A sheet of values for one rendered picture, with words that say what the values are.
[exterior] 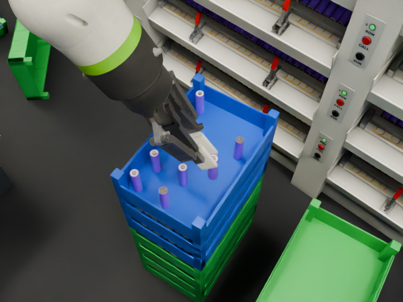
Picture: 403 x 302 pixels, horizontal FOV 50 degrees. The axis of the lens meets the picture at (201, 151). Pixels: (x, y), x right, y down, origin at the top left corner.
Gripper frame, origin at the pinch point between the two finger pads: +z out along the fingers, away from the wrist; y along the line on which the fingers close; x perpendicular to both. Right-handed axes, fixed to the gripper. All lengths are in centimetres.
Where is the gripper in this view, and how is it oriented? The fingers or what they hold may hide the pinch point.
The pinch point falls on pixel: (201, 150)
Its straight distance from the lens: 72.9
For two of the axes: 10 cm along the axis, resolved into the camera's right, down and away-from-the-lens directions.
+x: 9.0, -2.0, -3.8
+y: -0.4, 8.5, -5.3
